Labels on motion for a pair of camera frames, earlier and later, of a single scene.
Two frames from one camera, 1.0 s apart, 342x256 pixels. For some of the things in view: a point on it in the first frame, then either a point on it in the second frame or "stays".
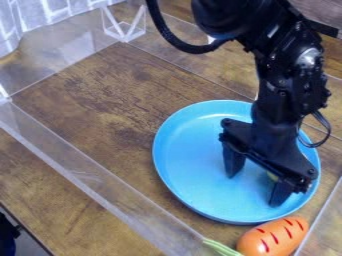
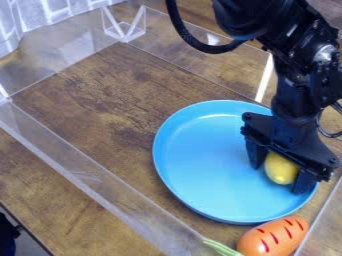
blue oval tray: x=189 y=161 stays
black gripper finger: x=234 y=160 to x=257 y=153
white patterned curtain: x=22 y=15 stays
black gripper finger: x=282 y=191 to x=306 y=179
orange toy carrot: x=269 y=238 stays
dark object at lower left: x=10 y=232 stays
